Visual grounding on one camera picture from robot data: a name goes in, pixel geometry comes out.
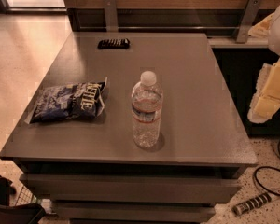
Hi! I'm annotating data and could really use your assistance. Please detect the blue kettle chips bag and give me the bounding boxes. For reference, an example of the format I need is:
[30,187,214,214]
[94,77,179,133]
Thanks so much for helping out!
[25,79,107,124]

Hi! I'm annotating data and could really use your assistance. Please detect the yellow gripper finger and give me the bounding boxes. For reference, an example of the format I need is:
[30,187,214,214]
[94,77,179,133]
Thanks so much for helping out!
[248,14,273,38]
[247,59,280,123]

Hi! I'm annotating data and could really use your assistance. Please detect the black cable on floor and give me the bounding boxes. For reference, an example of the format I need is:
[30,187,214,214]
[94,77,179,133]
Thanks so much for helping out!
[252,135,280,199]

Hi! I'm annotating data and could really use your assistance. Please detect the black rxbar chocolate bar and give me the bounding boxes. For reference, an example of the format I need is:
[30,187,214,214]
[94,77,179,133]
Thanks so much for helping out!
[97,38,130,49]

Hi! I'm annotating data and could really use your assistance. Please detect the striped wrapped bar on floor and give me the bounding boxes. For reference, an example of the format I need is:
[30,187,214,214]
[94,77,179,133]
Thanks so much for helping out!
[231,192,272,216]

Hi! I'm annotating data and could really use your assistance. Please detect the metal bracket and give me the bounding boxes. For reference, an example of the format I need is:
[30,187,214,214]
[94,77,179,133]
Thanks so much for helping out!
[103,0,119,32]
[234,0,262,44]

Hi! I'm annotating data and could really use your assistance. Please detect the right metal bracket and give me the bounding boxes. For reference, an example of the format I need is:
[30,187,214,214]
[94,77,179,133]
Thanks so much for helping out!
[234,0,262,44]

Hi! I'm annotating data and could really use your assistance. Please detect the clear plastic water bottle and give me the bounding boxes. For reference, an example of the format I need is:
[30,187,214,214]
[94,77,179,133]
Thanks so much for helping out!
[131,71,163,148]

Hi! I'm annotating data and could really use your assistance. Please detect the left metal bracket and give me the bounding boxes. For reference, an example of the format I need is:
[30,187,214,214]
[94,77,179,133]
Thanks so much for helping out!
[103,0,119,32]

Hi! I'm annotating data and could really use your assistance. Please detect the grey drawer cabinet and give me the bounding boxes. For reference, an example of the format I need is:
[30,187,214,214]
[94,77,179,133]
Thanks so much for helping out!
[0,33,257,224]

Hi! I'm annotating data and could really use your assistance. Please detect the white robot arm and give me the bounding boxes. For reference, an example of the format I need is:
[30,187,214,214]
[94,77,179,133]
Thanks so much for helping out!
[247,5,280,123]

